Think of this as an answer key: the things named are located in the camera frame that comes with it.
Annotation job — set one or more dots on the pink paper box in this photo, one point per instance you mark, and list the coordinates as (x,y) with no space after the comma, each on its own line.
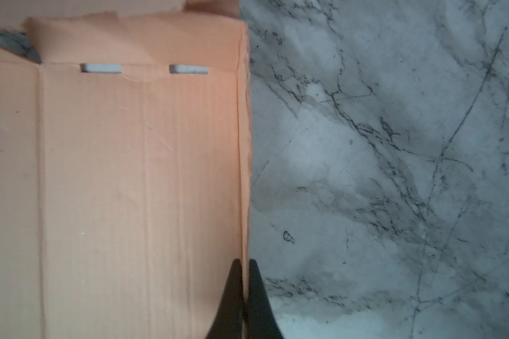
(124,167)

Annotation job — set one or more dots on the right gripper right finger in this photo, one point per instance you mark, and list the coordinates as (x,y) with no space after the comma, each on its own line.
(259,317)

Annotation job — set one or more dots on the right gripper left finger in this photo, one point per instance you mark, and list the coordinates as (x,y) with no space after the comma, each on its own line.
(228,322)

